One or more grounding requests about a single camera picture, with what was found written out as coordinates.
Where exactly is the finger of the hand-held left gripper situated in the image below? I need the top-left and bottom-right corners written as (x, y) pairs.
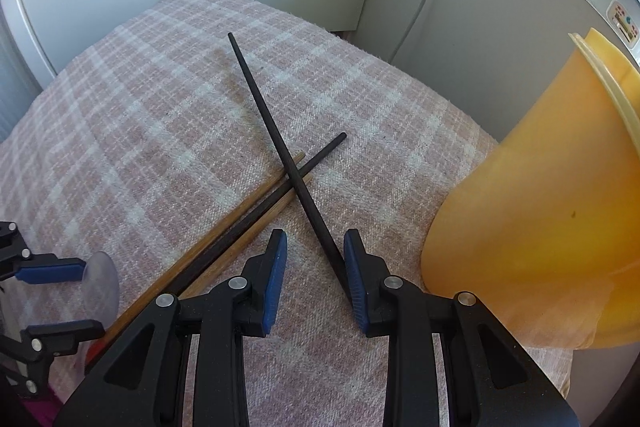
top-left (0, 221), bottom-right (89, 285)
top-left (0, 319), bottom-right (107, 403)

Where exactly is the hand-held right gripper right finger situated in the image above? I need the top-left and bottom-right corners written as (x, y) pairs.
top-left (344, 229), bottom-right (581, 427)

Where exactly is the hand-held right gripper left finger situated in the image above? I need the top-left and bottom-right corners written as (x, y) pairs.
top-left (52, 229), bottom-right (289, 427)

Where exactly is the clear plastic disc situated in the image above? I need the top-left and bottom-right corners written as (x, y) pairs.
top-left (82, 251), bottom-right (121, 325)

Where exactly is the wooden chopstick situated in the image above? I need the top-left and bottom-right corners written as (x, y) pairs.
top-left (85, 151), bottom-right (307, 373)
top-left (182, 174), bottom-right (316, 300)

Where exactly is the black chopstick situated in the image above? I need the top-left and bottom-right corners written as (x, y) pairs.
top-left (170, 132), bottom-right (348, 300)
top-left (227, 32), bottom-right (353, 305)

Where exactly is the yellow plastic cup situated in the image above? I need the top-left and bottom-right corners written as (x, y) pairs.
top-left (420, 27), bottom-right (640, 350)

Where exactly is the pink plaid cloth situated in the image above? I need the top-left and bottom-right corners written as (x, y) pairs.
top-left (0, 0), bottom-right (573, 427)

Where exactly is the white counter cabinet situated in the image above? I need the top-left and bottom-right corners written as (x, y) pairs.
top-left (350, 0), bottom-right (640, 148)

